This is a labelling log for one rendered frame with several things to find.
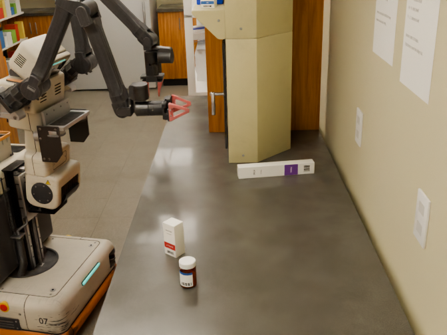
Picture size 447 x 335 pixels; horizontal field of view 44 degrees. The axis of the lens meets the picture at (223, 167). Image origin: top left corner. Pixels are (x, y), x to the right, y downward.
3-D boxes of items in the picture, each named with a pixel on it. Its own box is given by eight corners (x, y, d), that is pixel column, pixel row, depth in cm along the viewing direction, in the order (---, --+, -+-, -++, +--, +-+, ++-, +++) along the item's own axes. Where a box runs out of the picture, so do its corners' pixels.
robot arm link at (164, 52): (148, 33, 243) (142, 37, 235) (173, 33, 240) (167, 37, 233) (151, 60, 248) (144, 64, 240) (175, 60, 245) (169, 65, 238)
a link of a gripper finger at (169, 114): (189, 98, 207) (164, 98, 207) (187, 103, 200) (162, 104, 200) (190, 115, 209) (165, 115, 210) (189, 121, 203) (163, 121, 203)
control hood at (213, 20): (225, 26, 223) (225, 0, 219) (225, 39, 193) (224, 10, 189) (197, 26, 223) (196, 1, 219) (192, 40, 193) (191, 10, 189)
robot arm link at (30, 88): (68, -17, 196) (56, -12, 187) (102, 2, 197) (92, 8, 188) (29, 85, 217) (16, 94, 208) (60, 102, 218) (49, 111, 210)
